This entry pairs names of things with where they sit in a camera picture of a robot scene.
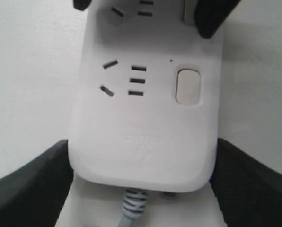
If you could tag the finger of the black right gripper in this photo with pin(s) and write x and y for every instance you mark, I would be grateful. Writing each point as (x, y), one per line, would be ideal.
(210, 14)
(81, 5)

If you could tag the white five-outlet power strip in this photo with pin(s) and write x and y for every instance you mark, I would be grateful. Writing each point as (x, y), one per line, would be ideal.
(146, 111)

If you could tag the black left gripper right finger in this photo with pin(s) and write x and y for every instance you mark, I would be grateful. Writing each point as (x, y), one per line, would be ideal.
(248, 192)

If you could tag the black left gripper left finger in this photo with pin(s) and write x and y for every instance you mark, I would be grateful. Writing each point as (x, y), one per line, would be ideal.
(34, 195)

